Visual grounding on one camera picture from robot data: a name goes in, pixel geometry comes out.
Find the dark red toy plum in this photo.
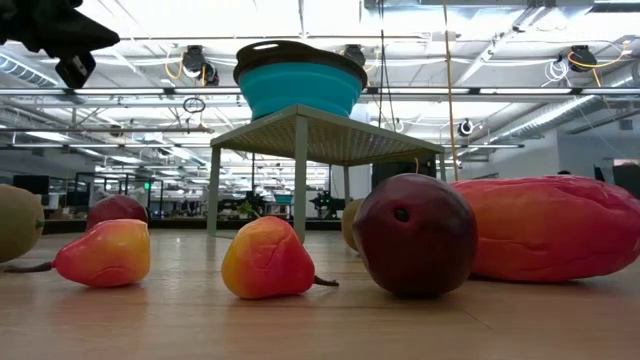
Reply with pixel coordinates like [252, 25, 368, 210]
[352, 172, 479, 299]

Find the pale green perforated metal shelf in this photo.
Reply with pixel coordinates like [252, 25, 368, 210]
[206, 103, 448, 243]

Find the red round toy fruit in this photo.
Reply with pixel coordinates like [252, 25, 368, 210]
[85, 194, 150, 232]

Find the yellow hanging cable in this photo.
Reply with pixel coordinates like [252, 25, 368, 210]
[441, 0, 460, 182]

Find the black monitor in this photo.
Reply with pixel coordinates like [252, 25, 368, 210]
[612, 163, 640, 185]
[12, 174, 50, 196]

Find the orange yellow toy pear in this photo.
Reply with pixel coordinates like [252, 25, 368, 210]
[220, 215, 340, 301]
[2, 218, 152, 289]

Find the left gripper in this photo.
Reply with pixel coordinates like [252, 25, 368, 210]
[0, 0, 121, 90]

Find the small green background plant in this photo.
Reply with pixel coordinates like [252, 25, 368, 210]
[234, 199, 261, 220]

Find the white cable coil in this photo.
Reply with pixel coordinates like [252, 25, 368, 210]
[543, 58, 569, 88]

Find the black background rig frame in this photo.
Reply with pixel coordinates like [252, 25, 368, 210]
[74, 172, 165, 220]

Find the grey ceiling pipe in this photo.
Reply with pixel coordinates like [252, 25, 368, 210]
[0, 126, 215, 135]

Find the large orange red toy mango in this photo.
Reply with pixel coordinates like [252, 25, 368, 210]
[449, 174, 640, 284]

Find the teal collapsible bowl grey rim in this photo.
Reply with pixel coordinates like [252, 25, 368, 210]
[232, 39, 370, 121]

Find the black hanging cable loop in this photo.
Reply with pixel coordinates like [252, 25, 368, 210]
[181, 96, 207, 115]

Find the silver ventilation duct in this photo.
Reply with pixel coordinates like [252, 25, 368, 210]
[492, 59, 640, 144]
[0, 52, 60, 89]

